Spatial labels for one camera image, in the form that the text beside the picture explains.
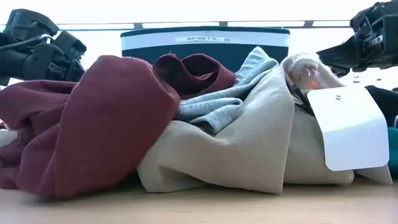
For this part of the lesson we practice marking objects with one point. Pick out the teal garment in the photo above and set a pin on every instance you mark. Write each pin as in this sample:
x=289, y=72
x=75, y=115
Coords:
x=393, y=149

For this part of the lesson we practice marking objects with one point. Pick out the pale pink garment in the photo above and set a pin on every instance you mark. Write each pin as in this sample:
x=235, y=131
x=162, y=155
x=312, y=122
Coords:
x=298, y=63

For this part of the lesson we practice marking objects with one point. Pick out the beige trousers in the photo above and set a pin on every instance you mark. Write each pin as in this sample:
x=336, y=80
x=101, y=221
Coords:
x=248, y=140

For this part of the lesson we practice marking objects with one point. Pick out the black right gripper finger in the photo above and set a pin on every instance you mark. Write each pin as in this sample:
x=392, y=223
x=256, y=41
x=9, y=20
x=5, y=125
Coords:
x=340, y=71
x=342, y=54

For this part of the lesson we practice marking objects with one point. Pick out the maroon garment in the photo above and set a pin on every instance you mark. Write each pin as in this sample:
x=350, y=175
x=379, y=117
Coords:
x=109, y=124

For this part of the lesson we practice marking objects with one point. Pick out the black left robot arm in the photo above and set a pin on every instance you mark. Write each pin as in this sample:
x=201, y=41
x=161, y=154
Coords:
x=12, y=63

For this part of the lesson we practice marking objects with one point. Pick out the black garment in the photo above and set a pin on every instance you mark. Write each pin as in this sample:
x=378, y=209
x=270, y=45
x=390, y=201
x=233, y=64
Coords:
x=385, y=102

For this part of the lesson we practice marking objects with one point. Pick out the light grey garment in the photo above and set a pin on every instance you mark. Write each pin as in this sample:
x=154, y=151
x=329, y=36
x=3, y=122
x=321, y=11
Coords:
x=211, y=109

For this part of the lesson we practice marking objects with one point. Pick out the white paper tag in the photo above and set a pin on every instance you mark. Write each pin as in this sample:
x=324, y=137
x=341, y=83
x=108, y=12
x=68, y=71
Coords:
x=348, y=130

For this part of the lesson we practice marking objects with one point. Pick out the black clip hanger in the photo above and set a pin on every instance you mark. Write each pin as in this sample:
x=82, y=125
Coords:
x=300, y=96

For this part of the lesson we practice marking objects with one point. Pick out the navy white striped fabric basket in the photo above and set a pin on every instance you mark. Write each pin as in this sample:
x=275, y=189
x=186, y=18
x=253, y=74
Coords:
x=140, y=40

